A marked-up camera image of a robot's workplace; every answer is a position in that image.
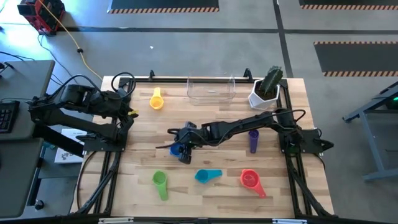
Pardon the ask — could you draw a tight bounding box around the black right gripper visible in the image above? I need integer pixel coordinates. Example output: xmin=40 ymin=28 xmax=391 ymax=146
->
xmin=178 ymin=126 xmax=208 ymax=165

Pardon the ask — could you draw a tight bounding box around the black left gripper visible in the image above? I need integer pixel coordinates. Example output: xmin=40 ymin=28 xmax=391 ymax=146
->
xmin=107 ymin=91 xmax=139 ymax=118

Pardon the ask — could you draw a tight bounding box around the blue measuring cup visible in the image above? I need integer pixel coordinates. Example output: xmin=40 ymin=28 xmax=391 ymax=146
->
xmin=155 ymin=142 xmax=184 ymax=157

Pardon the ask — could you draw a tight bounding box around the teal measuring cup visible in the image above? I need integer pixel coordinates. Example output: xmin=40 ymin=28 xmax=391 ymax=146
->
xmin=195 ymin=169 xmax=223 ymax=184

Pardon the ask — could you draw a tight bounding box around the yellow measuring cup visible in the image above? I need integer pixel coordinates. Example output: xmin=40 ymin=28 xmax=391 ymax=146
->
xmin=149 ymin=87 xmax=165 ymax=110

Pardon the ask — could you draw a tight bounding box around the green bowl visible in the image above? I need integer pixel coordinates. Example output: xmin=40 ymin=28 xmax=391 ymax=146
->
xmin=152 ymin=170 xmax=169 ymax=202

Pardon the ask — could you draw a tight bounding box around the red measuring cup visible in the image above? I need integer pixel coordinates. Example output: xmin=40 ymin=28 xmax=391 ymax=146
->
xmin=240 ymin=169 xmax=267 ymax=199

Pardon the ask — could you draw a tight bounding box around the purple measuring cup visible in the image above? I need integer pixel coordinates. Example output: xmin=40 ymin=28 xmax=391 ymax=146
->
xmin=248 ymin=129 xmax=259 ymax=154

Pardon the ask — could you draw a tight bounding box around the clear plastic basket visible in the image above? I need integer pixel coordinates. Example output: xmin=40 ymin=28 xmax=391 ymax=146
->
xmin=186 ymin=73 xmax=236 ymax=106

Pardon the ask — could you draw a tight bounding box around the white paper booklet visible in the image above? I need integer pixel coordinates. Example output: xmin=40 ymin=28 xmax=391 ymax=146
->
xmin=54 ymin=128 xmax=88 ymax=164

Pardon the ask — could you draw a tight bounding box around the white plant pot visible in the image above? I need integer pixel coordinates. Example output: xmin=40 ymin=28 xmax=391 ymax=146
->
xmin=248 ymin=79 xmax=280 ymax=110

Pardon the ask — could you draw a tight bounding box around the grey desk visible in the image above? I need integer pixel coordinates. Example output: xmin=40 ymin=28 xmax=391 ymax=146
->
xmin=0 ymin=60 xmax=56 ymax=218

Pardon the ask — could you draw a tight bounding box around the black hazard-striped floor mat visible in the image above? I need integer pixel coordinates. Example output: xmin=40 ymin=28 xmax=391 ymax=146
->
xmin=298 ymin=0 xmax=398 ymax=11
xmin=313 ymin=40 xmax=398 ymax=78
xmin=107 ymin=0 xmax=220 ymax=14

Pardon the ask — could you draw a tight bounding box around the green cactus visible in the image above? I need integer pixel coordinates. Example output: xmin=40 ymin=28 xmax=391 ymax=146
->
xmin=259 ymin=65 xmax=284 ymax=97

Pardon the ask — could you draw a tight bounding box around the black keyboard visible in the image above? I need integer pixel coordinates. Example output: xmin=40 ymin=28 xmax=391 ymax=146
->
xmin=0 ymin=100 xmax=21 ymax=134

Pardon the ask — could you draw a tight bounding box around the red black power unit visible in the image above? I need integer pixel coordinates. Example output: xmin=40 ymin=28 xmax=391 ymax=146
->
xmin=17 ymin=0 xmax=66 ymax=35

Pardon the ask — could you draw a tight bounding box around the grey metal stand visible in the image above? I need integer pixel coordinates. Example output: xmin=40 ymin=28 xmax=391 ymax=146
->
xmin=341 ymin=81 xmax=398 ymax=182

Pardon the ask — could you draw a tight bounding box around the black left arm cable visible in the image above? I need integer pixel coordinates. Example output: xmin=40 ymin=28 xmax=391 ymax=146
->
xmin=111 ymin=72 xmax=137 ymax=96

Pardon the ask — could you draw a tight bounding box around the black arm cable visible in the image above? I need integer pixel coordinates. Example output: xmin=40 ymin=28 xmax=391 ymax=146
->
xmin=272 ymin=108 xmax=307 ymax=124
xmin=111 ymin=72 xmax=137 ymax=96

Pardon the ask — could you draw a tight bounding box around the black aluminium table frame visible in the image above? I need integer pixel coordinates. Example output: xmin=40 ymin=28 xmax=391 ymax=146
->
xmin=70 ymin=67 xmax=336 ymax=224

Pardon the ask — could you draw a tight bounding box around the yellow floor cable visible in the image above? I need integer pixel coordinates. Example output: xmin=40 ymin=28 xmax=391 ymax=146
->
xmin=37 ymin=0 xmax=104 ymax=82

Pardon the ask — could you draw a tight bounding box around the white frame bracket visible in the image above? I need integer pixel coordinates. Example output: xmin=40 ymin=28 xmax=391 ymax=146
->
xmin=272 ymin=218 xmax=308 ymax=224
xmin=98 ymin=217 xmax=135 ymax=224

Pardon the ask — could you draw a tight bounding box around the black floor cable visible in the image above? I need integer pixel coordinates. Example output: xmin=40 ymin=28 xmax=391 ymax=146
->
xmin=37 ymin=33 xmax=68 ymax=86

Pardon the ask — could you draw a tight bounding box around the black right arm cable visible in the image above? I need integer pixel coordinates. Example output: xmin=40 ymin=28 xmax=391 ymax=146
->
xmin=272 ymin=108 xmax=307 ymax=124

